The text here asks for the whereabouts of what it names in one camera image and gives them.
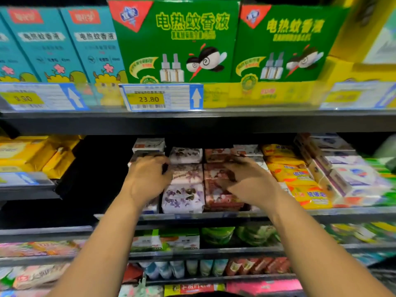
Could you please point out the white hand sanitizer bottle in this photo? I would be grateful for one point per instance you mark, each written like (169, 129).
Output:
(387, 148)

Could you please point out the white blue print soap box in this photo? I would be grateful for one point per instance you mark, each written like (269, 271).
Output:
(139, 155)
(148, 144)
(151, 206)

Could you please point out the green white carton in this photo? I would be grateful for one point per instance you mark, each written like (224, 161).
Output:
(182, 241)
(145, 243)

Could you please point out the red white packet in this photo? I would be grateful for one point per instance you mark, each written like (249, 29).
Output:
(131, 273)

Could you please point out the teal packets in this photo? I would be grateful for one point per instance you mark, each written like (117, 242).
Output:
(371, 258)

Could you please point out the person's left hand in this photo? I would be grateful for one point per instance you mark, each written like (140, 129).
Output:
(148, 182)

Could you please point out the pile of colourful packets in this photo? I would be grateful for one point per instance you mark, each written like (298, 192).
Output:
(37, 275)

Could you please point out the person's right hand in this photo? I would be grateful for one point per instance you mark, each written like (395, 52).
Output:
(253, 185)

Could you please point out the large yellow box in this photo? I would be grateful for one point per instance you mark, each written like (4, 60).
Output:
(352, 34)

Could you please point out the person's left forearm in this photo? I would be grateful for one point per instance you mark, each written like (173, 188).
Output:
(99, 256)

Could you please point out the flat yellow box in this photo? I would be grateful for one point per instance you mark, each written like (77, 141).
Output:
(334, 71)

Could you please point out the person's right forearm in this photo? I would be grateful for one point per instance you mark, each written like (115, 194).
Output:
(328, 250)

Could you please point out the stack of white purple soap boxes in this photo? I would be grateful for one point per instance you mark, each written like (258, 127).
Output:
(352, 179)

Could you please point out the stack of yellow soap cartons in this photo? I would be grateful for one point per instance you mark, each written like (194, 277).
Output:
(25, 154)

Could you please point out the row of blue white tubes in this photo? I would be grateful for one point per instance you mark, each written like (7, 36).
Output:
(185, 267)

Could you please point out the row of red tubes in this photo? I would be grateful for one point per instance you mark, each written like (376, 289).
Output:
(260, 266)

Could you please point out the white floral packet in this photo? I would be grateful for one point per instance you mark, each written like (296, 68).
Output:
(142, 289)

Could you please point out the white blue price strip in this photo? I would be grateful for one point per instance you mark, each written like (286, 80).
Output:
(25, 179)

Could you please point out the teal box pink flower print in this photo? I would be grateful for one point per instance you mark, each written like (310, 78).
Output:
(12, 58)
(43, 49)

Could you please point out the row of pink orange packets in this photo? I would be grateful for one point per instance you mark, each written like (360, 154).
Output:
(37, 248)

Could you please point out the stack of green soap boxes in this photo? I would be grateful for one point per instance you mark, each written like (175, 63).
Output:
(387, 182)

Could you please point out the pink flat pack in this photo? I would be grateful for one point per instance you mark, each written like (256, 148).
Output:
(266, 286)

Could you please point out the stack of yellow soap boxes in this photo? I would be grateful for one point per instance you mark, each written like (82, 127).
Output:
(309, 194)

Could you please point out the stack of pink soap boxes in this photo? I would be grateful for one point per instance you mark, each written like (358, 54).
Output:
(216, 198)

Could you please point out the green box mosquito print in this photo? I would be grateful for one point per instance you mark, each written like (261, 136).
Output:
(136, 52)
(297, 43)

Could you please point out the yellow red flat pack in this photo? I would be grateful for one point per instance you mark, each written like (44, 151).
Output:
(192, 289)

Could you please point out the white blue price tag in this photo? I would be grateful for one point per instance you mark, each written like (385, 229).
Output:
(37, 97)
(161, 97)
(352, 95)

